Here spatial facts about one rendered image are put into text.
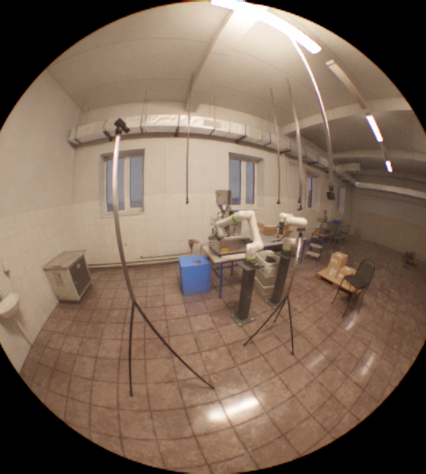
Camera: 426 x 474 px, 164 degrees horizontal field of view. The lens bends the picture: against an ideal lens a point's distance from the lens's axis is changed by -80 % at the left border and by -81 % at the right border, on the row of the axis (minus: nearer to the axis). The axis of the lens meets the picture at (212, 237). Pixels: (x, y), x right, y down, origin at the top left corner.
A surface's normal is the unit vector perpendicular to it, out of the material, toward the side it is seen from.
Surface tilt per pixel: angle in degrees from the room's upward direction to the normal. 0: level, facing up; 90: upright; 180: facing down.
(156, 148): 90
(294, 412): 0
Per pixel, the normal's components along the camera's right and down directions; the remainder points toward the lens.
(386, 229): -0.94, 0.08
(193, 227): 0.33, 0.25
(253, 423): 0.00, -0.97
